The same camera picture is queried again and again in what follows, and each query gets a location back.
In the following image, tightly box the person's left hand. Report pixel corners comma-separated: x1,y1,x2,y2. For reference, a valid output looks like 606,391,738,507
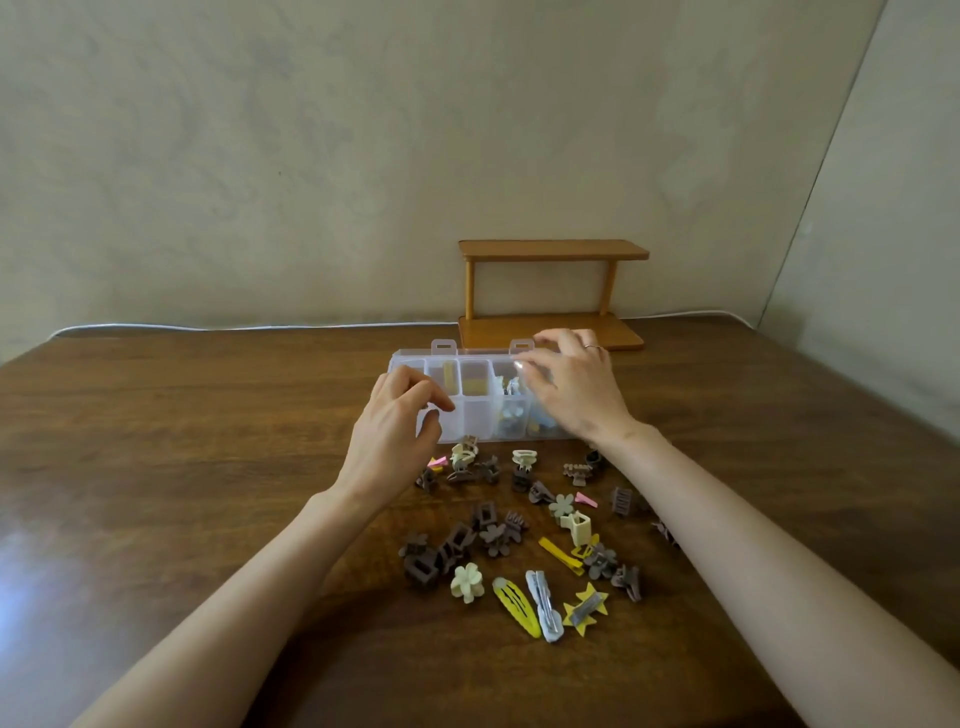
333,365,457,504

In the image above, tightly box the person's right hand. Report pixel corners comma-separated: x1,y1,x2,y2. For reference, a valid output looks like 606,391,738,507
513,328,643,448

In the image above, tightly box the clear plastic compartment box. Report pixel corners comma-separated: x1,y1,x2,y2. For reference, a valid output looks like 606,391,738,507
386,338,601,444

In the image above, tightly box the pile of mixed hair clips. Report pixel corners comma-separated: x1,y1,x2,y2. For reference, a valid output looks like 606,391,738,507
397,434,610,645

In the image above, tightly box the person's right forearm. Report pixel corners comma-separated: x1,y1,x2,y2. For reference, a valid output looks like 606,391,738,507
603,423,960,728

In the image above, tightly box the person's left forearm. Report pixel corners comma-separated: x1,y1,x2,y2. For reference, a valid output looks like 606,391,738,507
74,483,376,728

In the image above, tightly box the small wooden shelf rack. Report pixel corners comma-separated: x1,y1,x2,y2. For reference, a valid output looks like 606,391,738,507
458,239,651,352

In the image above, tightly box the white cable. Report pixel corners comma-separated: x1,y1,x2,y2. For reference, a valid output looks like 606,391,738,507
48,309,755,339

